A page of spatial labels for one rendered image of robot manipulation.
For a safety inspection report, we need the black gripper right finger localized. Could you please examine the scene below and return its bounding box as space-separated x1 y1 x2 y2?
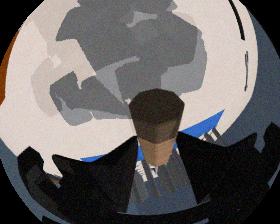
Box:
176 131 257 204

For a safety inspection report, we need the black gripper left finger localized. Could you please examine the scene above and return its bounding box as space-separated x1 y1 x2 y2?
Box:
51 136 139 213

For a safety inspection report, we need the blue flat strip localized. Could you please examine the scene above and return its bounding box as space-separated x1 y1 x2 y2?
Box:
80 111 224 163

